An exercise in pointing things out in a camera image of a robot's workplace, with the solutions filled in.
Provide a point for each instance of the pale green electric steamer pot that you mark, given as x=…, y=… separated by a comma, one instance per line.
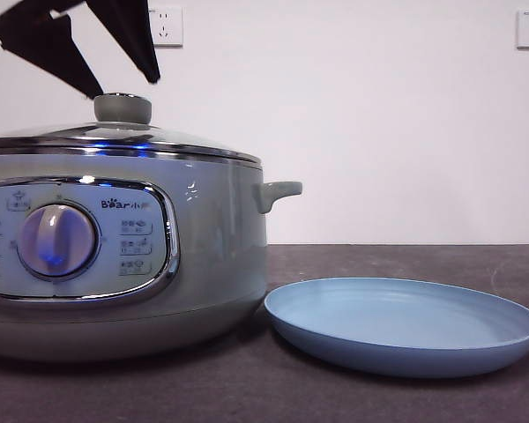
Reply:
x=211, y=247

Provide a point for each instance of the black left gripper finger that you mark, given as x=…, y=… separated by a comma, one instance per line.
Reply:
x=44, y=42
x=130, y=31

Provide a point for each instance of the blue round plate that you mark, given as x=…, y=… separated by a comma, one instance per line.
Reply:
x=379, y=319

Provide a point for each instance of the glass lid with grey knob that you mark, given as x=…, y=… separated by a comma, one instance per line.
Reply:
x=122, y=110

